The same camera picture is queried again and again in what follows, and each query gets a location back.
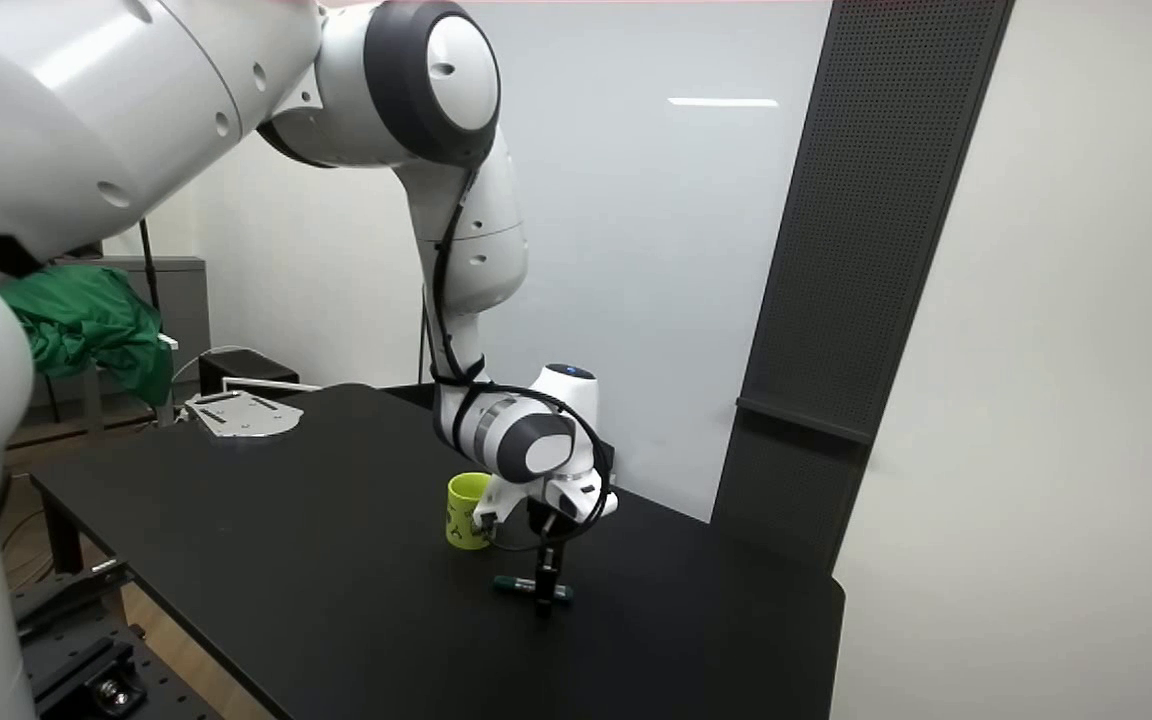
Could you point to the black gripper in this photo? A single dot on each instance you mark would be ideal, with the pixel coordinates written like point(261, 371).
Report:
point(557, 506)

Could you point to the green marker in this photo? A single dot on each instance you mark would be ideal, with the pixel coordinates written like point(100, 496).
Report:
point(531, 584)

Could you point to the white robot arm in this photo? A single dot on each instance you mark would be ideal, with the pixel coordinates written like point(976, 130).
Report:
point(114, 110)

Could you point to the yellow-green cup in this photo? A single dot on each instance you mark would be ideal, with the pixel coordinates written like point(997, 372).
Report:
point(467, 488)

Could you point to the black table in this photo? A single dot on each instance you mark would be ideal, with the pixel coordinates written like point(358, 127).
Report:
point(314, 567)

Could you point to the small black box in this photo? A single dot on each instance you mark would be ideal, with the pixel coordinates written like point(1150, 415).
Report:
point(237, 362)

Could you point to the whiteboard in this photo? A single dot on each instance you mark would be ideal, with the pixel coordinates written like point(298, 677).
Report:
point(650, 147)

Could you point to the black perforated breadboard cart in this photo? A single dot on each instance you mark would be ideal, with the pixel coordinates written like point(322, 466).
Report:
point(100, 651)

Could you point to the green cloth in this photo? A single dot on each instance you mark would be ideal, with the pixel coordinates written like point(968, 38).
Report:
point(94, 317)

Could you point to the black vertical pillar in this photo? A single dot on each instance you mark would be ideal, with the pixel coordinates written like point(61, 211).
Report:
point(892, 110)

